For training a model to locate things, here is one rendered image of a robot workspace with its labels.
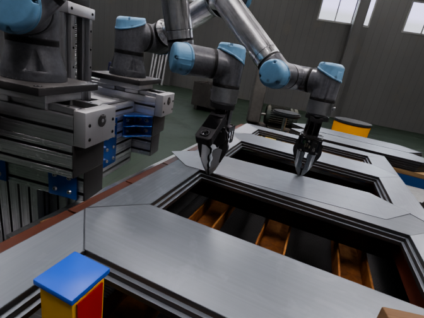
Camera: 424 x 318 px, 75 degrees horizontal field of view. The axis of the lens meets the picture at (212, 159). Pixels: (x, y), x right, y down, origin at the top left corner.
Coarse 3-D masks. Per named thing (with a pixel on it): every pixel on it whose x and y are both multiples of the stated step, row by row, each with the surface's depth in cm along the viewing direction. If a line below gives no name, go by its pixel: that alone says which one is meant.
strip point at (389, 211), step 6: (372, 198) 84; (378, 198) 85; (378, 204) 81; (384, 204) 81; (390, 204) 82; (384, 210) 77; (390, 210) 78; (396, 210) 79; (402, 210) 79; (384, 216) 74; (390, 216) 74; (396, 216) 75
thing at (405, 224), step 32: (288, 160) 116; (256, 192) 78; (384, 192) 94; (352, 224) 70; (384, 224) 70; (416, 224) 73; (96, 256) 43; (416, 256) 60; (32, 288) 36; (128, 288) 41; (160, 288) 40
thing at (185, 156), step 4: (184, 152) 96; (188, 152) 96; (192, 152) 97; (196, 152) 98; (180, 156) 91; (184, 156) 91; (188, 156) 92; (192, 156) 93; (196, 156) 93; (180, 160) 88; (184, 160) 88; (188, 160) 89; (184, 164) 85
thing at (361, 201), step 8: (352, 192) 86; (360, 192) 87; (368, 192) 88; (352, 200) 80; (360, 200) 81; (368, 200) 83; (352, 208) 75; (360, 208) 76; (368, 208) 77; (376, 208) 78; (376, 216) 73
